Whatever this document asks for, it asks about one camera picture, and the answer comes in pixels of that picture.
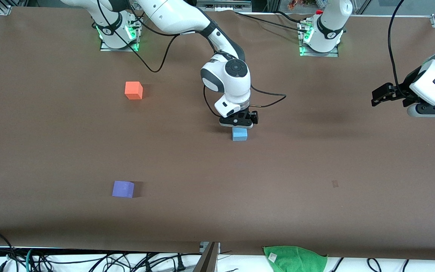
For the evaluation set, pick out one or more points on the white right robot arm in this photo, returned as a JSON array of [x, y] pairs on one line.
[[179, 15]]

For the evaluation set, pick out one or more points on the orange foam block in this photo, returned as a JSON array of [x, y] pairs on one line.
[[133, 90]]

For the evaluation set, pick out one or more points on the aluminium profile bar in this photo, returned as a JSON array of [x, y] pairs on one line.
[[207, 260]]

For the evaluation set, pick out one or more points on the green cloth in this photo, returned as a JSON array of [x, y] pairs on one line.
[[296, 260]]

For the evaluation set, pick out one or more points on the purple foam block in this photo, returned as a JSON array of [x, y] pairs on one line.
[[123, 189]]

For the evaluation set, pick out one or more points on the light blue foam block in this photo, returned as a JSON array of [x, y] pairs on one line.
[[239, 134]]

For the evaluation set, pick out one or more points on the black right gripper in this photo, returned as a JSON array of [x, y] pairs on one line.
[[252, 116]]

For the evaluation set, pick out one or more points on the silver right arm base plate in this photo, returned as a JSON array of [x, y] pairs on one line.
[[106, 48]]

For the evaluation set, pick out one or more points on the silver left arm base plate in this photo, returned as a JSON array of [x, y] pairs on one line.
[[315, 54]]

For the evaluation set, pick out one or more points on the brown paper table cover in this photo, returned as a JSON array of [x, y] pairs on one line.
[[217, 170]]

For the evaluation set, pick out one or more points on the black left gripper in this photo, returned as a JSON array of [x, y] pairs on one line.
[[399, 92]]

